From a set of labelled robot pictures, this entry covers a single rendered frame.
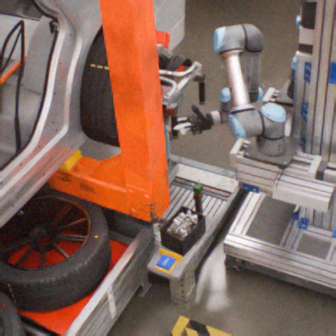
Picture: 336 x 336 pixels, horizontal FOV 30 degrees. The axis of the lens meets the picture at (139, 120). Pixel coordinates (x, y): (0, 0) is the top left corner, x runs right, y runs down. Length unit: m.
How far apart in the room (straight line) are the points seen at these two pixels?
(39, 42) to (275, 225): 1.63
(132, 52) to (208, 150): 1.95
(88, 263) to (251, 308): 0.93
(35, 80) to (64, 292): 1.09
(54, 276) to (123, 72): 1.04
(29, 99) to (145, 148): 0.76
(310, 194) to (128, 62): 1.07
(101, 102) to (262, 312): 1.39
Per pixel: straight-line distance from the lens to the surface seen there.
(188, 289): 3.35
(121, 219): 3.65
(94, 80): 3.28
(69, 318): 3.20
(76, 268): 3.08
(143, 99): 2.69
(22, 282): 3.09
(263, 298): 3.54
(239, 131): 2.96
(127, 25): 2.53
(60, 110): 3.16
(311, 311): 3.51
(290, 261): 3.41
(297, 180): 3.09
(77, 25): 3.10
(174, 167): 4.04
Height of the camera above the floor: 2.80
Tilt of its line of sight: 36 degrees down
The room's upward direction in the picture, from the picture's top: 7 degrees counter-clockwise
